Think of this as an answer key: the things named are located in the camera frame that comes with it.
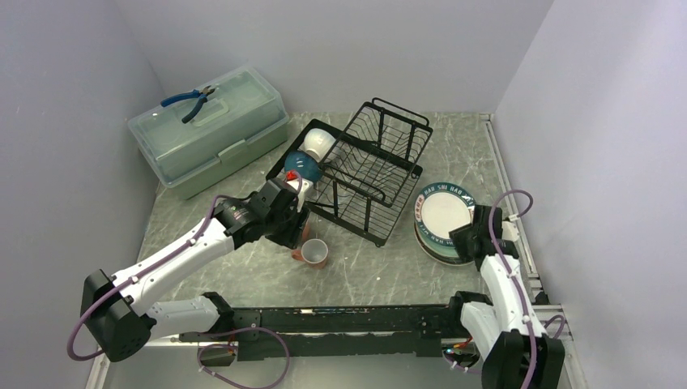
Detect white ceramic bowl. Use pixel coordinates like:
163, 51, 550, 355
301, 128, 335, 162

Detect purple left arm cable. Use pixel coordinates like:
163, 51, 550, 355
66, 171, 305, 362

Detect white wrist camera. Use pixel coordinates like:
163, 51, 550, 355
286, 169, 314, 212
501, 220, 520, 242

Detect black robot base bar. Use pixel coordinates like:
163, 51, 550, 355
179, 304, 470, 361

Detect blue handled pliers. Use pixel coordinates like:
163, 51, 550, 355
160, 85, 219, 125

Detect clear plastic storage box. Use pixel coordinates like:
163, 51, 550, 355
128, 66, 289, 199

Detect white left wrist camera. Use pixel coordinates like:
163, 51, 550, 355
286, 169, 314, 212

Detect large pink mug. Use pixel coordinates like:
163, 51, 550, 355
300, 222, 311, 244

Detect small pink mug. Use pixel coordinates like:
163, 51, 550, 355
291, 239, 329, 269

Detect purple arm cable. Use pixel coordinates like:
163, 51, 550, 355
445, 189, 567, 389
66, 171, 305, 362

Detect green rimmed white plate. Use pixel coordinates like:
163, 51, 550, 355
413, 182, 476, 248

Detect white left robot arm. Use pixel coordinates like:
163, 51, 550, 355
76, 178, 314, 362

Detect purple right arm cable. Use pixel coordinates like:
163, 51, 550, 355
445, 189, 567, 389

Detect dark blue tan bowl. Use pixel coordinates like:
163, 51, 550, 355
284, 150, 322, 183

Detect black wire dish rack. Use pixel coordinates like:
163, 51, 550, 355
286, 97, 433, 247

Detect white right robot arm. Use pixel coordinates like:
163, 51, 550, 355
446, 205, 565, 388

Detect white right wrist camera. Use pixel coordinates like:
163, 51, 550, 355
501, 220, 520, 242

